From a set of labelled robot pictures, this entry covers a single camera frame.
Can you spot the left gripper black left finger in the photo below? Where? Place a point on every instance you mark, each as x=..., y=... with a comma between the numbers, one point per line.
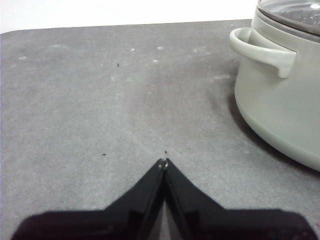
x=120, y=220

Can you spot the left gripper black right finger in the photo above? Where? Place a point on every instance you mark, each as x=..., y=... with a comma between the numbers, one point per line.
x=212, y=222

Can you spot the pale green electric cooking pot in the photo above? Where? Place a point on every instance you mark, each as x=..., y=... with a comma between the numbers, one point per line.
x=275, y=105

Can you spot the glass lid with green knob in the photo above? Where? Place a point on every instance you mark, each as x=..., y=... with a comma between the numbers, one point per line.
x=287, y=15

